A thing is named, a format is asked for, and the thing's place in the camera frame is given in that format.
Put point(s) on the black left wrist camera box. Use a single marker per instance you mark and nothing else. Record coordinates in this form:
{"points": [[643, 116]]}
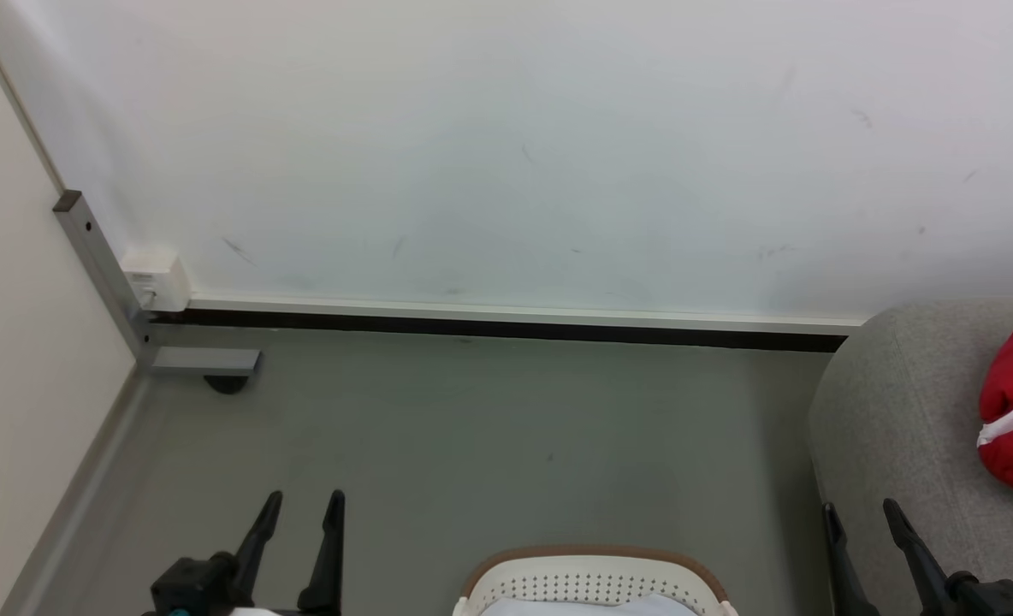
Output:
{"points": [[194, 582]]}

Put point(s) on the grey metal frame post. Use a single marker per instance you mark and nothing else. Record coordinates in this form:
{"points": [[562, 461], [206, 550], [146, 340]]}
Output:
{"points": [[100, 257]]}

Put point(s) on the black frame foot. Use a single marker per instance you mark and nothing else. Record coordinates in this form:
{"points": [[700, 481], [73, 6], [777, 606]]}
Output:
{"points": [[227, 384]]}

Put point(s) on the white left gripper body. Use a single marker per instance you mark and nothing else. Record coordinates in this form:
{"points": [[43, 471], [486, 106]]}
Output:
{"points": [[254, 611]]}

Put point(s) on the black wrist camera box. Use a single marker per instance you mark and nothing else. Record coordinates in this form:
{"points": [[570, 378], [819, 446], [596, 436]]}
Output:
{"points": [[994, 599], [194, 582]]}

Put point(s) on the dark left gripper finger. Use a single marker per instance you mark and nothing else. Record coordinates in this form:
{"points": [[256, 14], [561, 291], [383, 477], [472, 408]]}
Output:
{"points": [[258, 539], [327, 556]]}

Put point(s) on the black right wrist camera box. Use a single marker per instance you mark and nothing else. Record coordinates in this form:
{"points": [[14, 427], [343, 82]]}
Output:
{"points": [[994, 599]]}

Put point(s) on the white wall socket box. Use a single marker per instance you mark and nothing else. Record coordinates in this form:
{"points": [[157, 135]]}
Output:
{"points": [[157, 278]]}

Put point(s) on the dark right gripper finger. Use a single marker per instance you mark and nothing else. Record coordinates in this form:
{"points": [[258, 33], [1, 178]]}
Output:
{"points": [[917, 547], [844, 569]]}

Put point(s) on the grey fabric sofa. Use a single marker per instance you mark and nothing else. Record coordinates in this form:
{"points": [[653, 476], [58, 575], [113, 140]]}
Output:
{"points": [[900, 428]]}

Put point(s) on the white perforated laundry basket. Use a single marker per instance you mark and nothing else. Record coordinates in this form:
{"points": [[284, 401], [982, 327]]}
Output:
{"points": [[592, 577]]}

